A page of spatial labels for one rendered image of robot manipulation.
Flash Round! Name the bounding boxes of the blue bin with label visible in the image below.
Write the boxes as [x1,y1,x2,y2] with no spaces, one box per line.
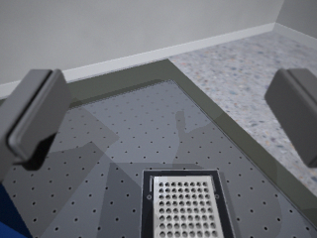
[0,183,33,238]

